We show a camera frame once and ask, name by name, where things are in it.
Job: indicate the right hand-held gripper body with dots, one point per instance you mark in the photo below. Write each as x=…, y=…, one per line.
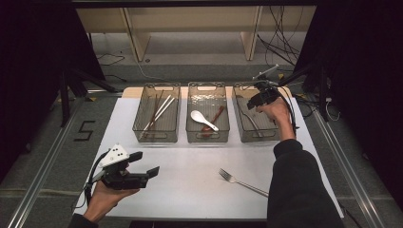
x=269, y=93

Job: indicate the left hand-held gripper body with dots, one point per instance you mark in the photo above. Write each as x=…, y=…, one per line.
x=114, y=156

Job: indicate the metal knife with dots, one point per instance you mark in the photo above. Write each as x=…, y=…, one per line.
x=252, y=119

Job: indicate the clear smoky plastic bin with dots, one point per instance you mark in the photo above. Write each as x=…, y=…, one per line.
x=207, y=98
x=263, y=122
x=142, y=110

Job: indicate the brown wooden spoon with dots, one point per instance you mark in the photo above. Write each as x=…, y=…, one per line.
x=217, y=115

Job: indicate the white ceramic spoon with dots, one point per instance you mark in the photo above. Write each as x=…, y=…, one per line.
x=198, y=116

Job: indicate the metal fork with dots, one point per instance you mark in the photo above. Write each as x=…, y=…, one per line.
x=240, y=182

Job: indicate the person's right hand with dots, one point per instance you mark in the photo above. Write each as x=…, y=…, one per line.
x=280, y=115

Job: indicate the person's left hand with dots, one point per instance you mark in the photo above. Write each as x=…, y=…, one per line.
x=103, y=199

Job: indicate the white table sheet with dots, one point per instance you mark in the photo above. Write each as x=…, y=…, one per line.
x=190, y=177

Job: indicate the black metal stand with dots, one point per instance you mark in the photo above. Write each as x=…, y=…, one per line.
x=321, y=91
x=65, y=101

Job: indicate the dark curtain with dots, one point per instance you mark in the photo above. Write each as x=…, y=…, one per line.
x=31, y=63
x=364, y=79

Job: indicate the beige wooden desk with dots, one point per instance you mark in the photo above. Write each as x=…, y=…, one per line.
x=196, y=19

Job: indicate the aluminium floor rail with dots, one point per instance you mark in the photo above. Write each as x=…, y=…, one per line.
x=348, y=167
x=41, y=177

